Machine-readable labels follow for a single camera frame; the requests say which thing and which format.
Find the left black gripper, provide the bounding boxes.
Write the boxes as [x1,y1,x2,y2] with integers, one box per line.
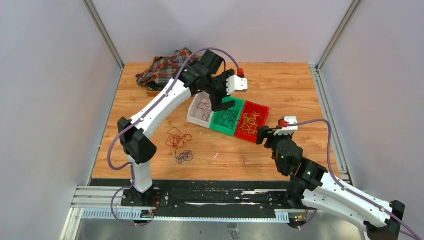
[204,69,237,112]

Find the red cable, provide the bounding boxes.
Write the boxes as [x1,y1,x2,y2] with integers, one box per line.
[196,94,213,123]

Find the coloured cable bundle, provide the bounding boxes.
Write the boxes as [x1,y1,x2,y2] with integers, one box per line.
[164,126,193,150]

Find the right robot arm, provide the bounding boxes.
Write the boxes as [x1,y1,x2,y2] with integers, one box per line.
[256,126,405,240]

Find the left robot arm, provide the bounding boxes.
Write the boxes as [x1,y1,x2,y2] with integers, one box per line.
[107,47,248,207]

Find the green plastic bin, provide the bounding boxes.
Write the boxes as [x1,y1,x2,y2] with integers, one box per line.
[210,96,246,136]

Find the red plastic bin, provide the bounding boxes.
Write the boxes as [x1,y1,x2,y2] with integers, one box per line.
[234,101,270,144]

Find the white plastic bin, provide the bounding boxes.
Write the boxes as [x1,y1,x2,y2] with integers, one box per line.
[186,92,214,129]

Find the plaid shirt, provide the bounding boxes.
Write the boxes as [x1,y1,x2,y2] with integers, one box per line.
[135,47,193,91]

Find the wooden tray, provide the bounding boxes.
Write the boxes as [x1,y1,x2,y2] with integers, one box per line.
[146,55,200,98]

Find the yellow cables in red bin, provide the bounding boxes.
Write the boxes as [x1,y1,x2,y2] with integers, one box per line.
[238,111,267,137]

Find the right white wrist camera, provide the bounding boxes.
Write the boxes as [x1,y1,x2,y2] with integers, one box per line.
[273,115,299,136]

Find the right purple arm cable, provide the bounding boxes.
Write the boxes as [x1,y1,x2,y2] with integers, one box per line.
[279,118,422,240]

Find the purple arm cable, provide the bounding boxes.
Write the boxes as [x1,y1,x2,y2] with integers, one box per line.
[107,47,244,228]
[279,118,422,240]

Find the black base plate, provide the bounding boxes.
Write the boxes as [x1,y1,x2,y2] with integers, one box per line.
[120,179,315,219]

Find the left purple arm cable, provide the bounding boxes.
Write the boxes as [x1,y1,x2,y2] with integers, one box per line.
[107,47,244,228]

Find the aluminium frame rail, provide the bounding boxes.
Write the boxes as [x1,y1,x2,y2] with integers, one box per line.
[71,178,301,240]

